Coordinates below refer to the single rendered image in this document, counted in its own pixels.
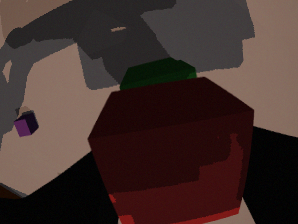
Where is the small purple cube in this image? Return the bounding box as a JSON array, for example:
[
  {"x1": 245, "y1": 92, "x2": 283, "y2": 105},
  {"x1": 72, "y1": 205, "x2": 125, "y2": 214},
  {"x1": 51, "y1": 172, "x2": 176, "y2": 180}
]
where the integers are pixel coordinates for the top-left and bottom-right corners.
[{"x1": 13, "y1": 112, "x2": 39, "y2": 137}]

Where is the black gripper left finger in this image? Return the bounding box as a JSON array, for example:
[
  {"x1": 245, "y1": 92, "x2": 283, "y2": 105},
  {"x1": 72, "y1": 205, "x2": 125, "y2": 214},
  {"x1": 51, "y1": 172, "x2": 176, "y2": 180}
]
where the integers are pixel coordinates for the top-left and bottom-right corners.
[{"x1": 0, "y1": 151, "x2": 118, "y2": 224}]

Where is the green block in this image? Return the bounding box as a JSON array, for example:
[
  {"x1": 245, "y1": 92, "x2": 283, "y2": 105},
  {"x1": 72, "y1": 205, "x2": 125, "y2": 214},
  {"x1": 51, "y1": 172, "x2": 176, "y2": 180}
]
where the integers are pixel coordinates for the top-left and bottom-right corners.
[
  {"x1": 120, "y1": 60, "x2": 197, "y2": 91},
  {"x1": 126, "y1": 57, "x2": 177, "y2": 73}
]

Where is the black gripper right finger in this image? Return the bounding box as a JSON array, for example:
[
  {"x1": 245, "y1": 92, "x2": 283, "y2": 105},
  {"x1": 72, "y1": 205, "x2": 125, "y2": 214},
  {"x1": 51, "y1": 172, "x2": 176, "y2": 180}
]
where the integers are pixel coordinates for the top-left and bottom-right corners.
[{"x1": 242, "y1": 125, "x2": 298, "y2": 224}]

